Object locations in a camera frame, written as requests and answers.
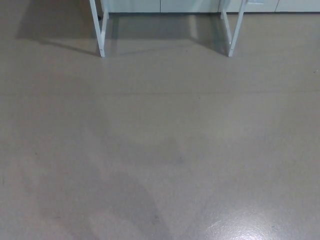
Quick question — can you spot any white metal desk leg frame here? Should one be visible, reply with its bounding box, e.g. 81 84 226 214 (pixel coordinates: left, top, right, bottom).
89 0 110 58
220 0 248 58

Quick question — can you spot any white cabinet front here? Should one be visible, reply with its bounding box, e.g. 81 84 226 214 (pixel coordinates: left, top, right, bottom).
101 0 320 14

